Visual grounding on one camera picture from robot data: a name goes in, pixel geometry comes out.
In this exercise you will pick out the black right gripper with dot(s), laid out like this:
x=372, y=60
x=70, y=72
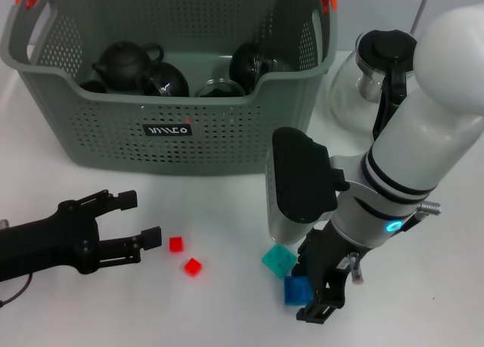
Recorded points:
x=329, y=264

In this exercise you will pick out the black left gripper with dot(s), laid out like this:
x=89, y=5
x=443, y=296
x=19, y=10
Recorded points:
x=49, y=245

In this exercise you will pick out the blue square toy brick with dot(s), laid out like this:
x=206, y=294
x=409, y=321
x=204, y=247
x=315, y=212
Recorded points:
x=296, y=291

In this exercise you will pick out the glass teacup black holder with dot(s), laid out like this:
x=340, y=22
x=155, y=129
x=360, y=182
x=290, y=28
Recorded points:
x=166, y=80
x=246, y=65
x=219, y=90

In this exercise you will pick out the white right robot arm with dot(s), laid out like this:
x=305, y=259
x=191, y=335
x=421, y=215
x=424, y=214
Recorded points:
x=435, y=116

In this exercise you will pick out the grey perforated plastic storage bin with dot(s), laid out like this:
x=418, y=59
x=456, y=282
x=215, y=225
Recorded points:
x=189, y=135

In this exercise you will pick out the teal square toy brick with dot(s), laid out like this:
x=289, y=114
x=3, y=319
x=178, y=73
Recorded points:
x=278, y=262

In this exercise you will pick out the small silver connector plug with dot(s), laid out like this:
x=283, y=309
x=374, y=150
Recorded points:
x=355, y=271

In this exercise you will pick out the small red toy brick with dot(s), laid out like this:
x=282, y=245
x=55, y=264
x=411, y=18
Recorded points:
x=175, y=244
x=193, y=267

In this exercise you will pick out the black clay teapot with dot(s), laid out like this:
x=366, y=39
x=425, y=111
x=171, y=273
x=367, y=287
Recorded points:
x=121, y=67

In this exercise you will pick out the glass coffee pot black lid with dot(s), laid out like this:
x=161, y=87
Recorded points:
x=378, y=48

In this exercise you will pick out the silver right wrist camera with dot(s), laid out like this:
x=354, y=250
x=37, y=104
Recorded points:
x=298, y=180

